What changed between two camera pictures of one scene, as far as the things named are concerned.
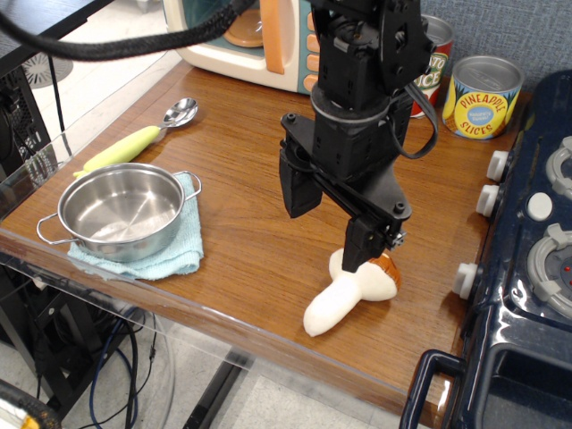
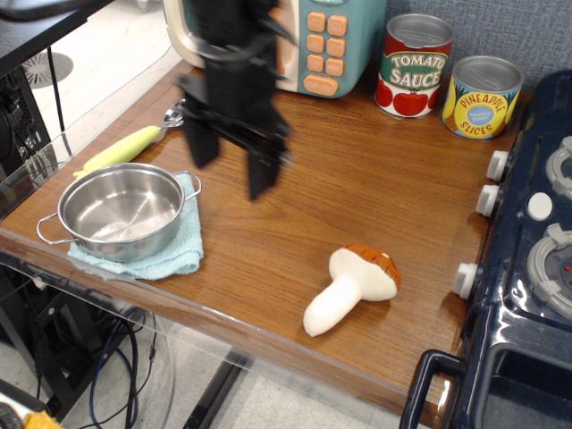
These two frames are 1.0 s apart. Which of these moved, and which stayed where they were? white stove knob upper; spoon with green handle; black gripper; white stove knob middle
Moved: black gripper
Stayed: white stove knob upper; spoon with green handle; white stove knob middle
